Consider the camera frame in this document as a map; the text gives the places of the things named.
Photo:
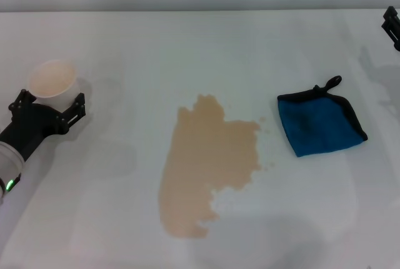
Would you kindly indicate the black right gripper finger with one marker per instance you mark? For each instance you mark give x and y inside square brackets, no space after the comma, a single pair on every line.
[392,28]

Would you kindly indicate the brown liquid spill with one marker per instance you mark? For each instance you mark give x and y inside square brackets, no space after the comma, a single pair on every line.
[206,162]

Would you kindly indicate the white paper cup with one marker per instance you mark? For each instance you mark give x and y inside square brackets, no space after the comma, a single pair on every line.
[53,78]

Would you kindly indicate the blue rag with black trim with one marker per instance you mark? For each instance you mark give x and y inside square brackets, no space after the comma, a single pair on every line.
[318,122]

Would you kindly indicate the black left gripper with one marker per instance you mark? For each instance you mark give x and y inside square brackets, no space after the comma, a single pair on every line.
[31,125]

